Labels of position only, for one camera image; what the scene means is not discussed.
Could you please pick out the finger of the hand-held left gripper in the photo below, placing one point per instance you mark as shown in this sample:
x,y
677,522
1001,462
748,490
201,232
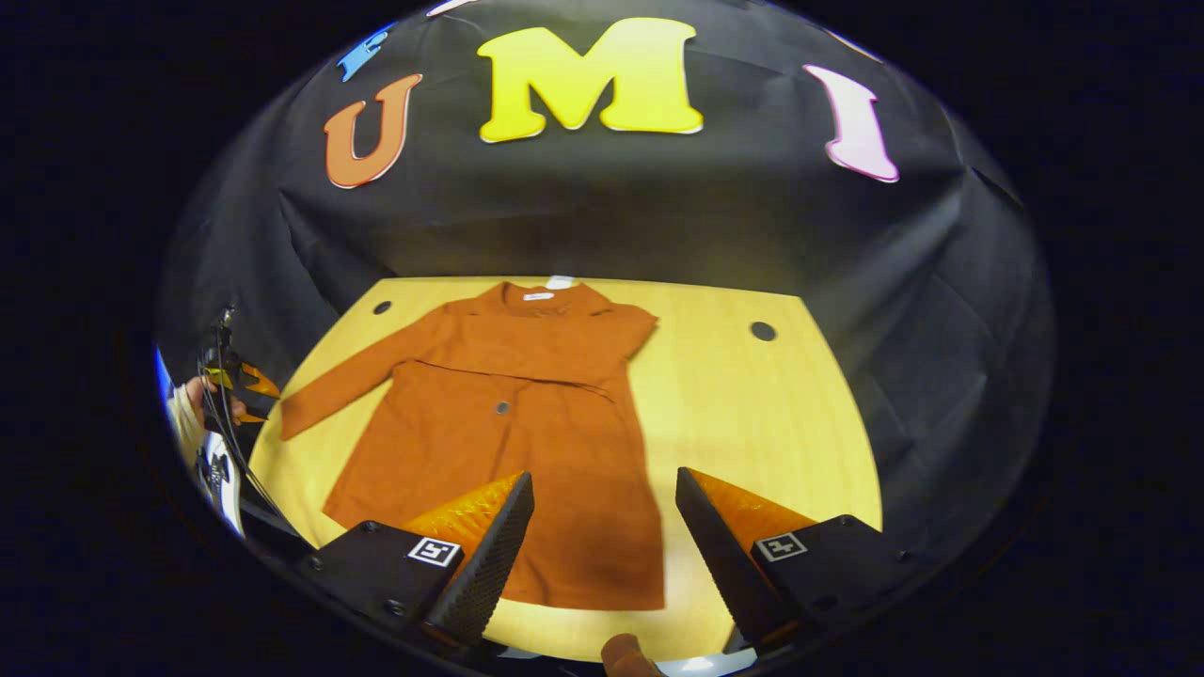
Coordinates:
x,y
261,383
249,416

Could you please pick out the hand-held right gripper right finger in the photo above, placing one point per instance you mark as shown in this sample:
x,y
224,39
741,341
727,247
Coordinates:
x,y
720,564

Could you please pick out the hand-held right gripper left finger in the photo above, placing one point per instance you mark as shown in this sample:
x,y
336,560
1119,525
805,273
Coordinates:
x,y
494,564

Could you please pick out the orange coat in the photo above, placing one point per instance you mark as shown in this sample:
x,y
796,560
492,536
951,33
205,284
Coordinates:
x,y
527,451

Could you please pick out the white black-printed item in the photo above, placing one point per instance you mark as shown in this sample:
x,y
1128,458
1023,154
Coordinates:
x,y
221,484

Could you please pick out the black backdrop cloth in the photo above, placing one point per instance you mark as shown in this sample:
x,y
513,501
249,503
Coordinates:
x,y
583,207

